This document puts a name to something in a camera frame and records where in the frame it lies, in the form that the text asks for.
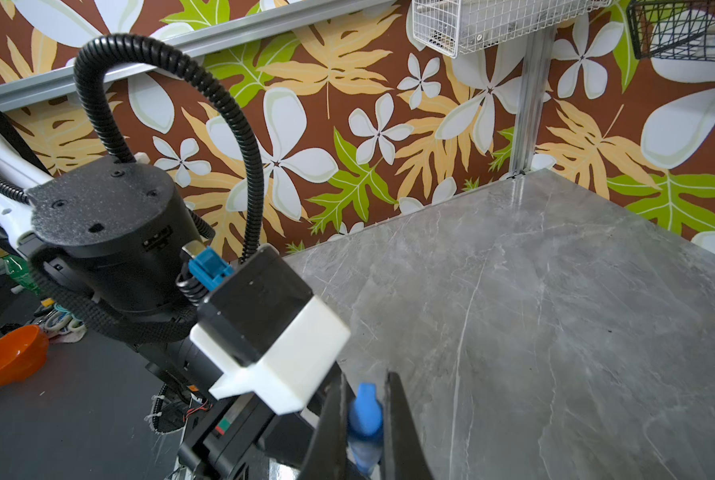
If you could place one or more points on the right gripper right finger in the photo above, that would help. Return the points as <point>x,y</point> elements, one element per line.
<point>402,453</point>

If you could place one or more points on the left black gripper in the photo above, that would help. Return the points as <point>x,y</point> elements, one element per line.
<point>239,437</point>

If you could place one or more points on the blue pen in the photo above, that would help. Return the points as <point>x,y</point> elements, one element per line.
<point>367,453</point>

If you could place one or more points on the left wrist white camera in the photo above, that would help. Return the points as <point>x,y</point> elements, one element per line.
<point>264,328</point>

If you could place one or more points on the blue pen cap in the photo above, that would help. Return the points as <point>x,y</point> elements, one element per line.
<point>365,419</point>

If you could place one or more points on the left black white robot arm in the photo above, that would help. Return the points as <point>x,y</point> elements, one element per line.
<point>106,241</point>

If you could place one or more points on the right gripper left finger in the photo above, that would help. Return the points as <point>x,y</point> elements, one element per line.
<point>327,452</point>

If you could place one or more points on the orange bowl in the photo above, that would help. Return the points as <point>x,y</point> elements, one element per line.
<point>23,352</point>

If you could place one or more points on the white wire basket left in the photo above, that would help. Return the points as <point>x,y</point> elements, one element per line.
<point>460,27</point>

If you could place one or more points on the green plastic bottle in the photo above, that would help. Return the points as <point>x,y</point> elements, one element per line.
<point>18,270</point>

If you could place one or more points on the black wire basket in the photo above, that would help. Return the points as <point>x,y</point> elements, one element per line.
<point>672,30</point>

